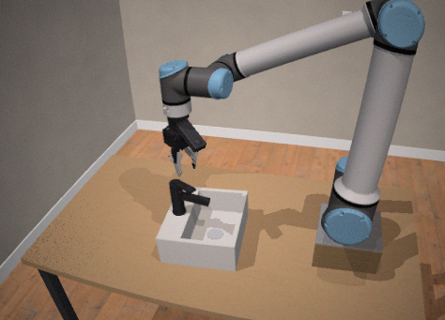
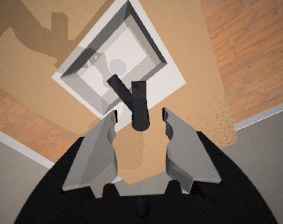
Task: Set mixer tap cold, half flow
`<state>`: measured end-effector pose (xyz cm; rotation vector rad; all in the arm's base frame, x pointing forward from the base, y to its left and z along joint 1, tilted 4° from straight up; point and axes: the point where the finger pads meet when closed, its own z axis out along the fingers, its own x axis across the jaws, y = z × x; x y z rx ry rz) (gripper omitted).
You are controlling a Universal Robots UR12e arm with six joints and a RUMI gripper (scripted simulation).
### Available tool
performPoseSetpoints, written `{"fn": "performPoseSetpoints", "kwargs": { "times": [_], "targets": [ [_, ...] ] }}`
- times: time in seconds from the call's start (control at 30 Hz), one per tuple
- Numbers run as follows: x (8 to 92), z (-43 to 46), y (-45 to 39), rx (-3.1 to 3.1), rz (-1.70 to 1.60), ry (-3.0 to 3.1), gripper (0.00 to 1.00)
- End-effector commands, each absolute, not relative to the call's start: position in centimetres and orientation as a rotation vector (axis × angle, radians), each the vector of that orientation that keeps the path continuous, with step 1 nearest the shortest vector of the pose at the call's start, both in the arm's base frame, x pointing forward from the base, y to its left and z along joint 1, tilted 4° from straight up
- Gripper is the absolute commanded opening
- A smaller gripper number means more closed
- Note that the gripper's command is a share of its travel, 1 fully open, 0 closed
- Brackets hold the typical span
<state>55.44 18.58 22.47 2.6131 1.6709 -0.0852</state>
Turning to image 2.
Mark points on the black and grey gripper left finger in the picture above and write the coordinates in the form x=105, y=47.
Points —
x=77, y=177

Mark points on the white square sink basin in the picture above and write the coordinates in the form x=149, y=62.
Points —
x=123, y=42

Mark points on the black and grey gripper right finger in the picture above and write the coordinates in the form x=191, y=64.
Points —
x=206, y=171

